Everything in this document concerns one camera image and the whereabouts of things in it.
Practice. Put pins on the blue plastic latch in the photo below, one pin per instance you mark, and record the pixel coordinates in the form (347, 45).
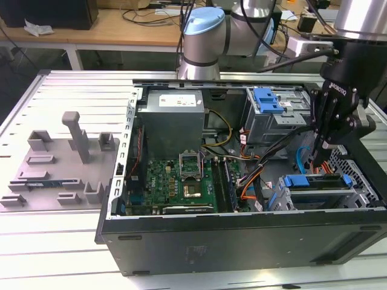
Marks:
(263, 99)

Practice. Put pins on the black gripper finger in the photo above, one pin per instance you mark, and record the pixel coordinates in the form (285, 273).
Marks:
(347, 130)
(320, 114)

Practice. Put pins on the hard disk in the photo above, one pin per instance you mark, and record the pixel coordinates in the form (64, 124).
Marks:
(297, 180)

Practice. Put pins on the RAM stick with black chips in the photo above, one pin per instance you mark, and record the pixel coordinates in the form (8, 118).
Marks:
(230, 184)

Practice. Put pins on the black graphics card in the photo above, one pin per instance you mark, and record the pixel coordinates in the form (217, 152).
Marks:
(187, 210)

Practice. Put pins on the black RAM slot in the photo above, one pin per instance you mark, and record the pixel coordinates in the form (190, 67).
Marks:
(218, 184)

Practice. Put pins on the silver power supply unit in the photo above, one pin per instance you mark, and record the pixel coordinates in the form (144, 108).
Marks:
(169, 127)

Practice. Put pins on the black PC case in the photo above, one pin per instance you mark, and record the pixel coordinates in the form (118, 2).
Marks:
(211, 247)

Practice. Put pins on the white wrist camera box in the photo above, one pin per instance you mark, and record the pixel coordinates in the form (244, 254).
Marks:
(302, 45)

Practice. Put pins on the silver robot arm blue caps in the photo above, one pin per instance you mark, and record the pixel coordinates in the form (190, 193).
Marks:
(205, 36)

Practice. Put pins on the wooden desk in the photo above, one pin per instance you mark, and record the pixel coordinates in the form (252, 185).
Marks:
(99, 36)

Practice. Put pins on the metal drive cage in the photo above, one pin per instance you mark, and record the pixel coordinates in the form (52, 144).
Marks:
(266, 127)

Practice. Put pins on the small black box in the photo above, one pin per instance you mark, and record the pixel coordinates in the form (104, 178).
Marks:
(306, 22)

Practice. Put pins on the CPU socket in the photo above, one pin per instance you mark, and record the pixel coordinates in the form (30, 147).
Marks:
(192, 191)

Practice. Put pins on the grey parts rack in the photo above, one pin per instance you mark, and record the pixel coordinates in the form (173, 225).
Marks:
(60, 169)

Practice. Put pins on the green motherboard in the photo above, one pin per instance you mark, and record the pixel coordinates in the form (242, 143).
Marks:
(160, 181)

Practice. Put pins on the large black box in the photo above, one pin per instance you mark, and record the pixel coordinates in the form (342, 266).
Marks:
(60, 13)

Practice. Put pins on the black speaker box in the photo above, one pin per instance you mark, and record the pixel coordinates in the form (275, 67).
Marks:
(278, 15)

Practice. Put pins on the metal disk bay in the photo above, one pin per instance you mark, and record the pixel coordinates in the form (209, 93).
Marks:
(358, 196)

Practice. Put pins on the crumpled white paper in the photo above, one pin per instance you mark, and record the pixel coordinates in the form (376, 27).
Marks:
(37, 28)

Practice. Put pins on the blue RAM stick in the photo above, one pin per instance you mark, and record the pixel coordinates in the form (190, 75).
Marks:
(45, 183)

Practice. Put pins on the white tag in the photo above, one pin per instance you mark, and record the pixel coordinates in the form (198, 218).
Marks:
(271, 64)

